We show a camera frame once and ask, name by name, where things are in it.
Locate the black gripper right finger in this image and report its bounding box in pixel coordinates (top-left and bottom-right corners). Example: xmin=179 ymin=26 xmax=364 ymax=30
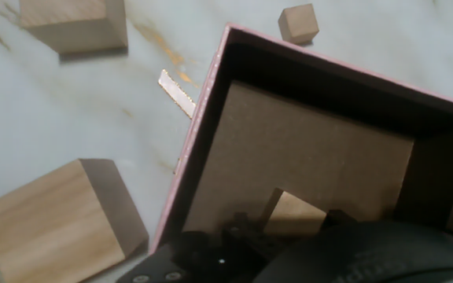
xmin=320 ymin=209 xmax=363 ymax=229

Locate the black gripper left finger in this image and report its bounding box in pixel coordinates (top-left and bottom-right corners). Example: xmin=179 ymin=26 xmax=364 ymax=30
xmin=173 ymin=211 xmax=286 ymax=283

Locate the small wooden block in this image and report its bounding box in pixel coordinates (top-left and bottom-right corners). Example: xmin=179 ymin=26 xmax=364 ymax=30
xmin=263 ymin=187 xmax=328 ymax=237

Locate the pink gift box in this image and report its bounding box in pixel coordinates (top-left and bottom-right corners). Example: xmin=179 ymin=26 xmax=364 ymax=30
xmin=149 ymin=22 xmax=453 ymax=256

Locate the large wooden cube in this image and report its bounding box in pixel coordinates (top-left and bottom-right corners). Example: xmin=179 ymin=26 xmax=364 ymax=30
xmin=0 ymin=158 xmax=149 ymax=283

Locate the tiny wooden cube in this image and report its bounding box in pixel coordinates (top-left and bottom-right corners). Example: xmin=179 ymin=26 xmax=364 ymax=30
xmin=277 ymin=3 xmax=320 ymax=45

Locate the medium wooden cube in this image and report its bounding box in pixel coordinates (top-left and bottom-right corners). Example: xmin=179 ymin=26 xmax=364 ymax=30
xmin=19 ymin=0 xmax=128 ymax=54

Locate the marble pattern table mat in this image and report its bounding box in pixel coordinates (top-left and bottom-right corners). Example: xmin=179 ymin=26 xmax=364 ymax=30
xmin=0 ymin=0 xmax=453 ymax=283

